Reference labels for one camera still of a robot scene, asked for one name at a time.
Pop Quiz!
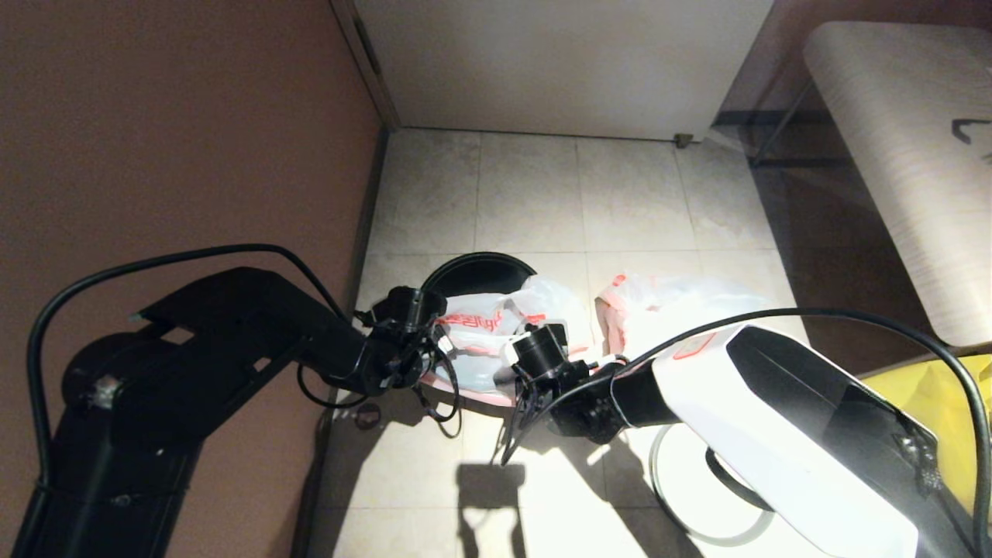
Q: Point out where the beige wooden table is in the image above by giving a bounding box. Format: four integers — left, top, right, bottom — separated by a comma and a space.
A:
802, 21, 992, 347

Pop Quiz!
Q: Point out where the white cabinet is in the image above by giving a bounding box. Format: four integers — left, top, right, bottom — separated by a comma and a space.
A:
353, 0, 776, 143

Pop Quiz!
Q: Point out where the white plastic bag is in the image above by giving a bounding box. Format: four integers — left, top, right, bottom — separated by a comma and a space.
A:
595, 271, 776, 359

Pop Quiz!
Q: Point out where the clear plastic bag red print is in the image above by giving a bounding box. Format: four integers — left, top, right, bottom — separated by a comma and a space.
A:
422, 275, 595, 408

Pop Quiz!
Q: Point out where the black round trash bin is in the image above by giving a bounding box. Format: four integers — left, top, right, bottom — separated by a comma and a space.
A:
421, 252, 538, 419

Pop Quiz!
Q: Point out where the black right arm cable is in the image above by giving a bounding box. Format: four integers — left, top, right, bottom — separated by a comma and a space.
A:
620, 308, 992, 558

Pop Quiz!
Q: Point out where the yellow plastic bag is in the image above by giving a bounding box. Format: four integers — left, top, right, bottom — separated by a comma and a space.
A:
864, 355, 992, 514

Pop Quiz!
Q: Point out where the grey bin rim ring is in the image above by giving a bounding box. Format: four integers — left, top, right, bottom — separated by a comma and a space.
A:
649, 422, 776, 547

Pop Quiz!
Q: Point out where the grey metal furniture frame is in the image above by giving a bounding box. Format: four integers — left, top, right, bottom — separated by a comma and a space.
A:
711, 77, 853, 170

